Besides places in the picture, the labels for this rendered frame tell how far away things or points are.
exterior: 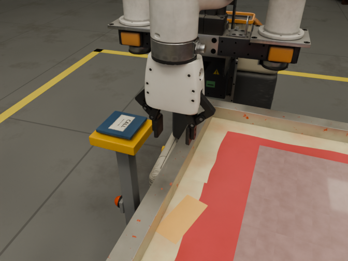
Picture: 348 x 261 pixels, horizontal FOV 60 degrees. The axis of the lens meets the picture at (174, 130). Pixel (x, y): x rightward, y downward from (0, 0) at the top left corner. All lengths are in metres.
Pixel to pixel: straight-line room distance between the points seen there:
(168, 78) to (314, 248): 0.37
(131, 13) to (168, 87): 0.52
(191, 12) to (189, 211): 0.35
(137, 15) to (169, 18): 0.54
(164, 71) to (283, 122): 0.42
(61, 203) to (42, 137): 0.76
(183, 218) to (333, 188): 0.32
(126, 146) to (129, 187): 0.20
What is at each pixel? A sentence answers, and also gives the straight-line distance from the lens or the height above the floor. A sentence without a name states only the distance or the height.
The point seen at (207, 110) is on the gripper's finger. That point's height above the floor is 1.14.
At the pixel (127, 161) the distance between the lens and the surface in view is 0.84.
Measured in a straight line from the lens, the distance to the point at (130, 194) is 0.94.
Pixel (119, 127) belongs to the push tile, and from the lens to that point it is 0.78.
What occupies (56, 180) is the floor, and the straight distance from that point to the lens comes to 2.14.
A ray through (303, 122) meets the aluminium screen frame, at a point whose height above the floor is 0.99.
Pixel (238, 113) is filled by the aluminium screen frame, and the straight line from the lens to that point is 0.82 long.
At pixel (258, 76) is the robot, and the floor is 0.77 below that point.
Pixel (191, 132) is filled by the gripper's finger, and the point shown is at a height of 1.08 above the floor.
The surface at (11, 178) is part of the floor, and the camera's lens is 2.28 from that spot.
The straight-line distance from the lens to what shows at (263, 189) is 0.65.
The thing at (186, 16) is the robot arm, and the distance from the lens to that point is 0.45.
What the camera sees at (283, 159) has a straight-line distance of 0.73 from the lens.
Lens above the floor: 1.41
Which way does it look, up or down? 35 degrees down
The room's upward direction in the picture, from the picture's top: straight up
